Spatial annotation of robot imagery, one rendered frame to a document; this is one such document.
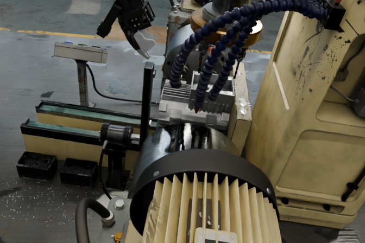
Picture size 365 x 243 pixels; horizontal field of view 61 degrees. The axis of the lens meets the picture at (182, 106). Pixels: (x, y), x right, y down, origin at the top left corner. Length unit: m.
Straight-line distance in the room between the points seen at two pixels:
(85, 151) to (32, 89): 0.50
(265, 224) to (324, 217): 0.72
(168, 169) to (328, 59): 0.44
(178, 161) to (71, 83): 1.16
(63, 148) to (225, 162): 0.79
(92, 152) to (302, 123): 0.64
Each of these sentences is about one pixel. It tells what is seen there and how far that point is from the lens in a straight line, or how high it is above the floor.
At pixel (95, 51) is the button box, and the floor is 1.07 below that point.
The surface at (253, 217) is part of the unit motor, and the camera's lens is 0.34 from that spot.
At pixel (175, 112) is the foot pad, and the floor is 1.07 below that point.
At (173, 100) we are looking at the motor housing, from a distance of 0.89.
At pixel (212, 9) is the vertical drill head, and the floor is 1.36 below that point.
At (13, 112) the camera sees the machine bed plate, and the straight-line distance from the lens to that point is 1.35.
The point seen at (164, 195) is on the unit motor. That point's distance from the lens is 0.34.
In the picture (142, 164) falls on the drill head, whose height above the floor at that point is 1.11.
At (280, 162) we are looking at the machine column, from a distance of 0.85.
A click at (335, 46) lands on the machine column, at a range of 0.68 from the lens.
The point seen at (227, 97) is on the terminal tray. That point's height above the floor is 1.14.
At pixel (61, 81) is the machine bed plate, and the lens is 1.49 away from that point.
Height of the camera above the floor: 1.61
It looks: 37 degrees down
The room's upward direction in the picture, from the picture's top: 9 degrees clockwise
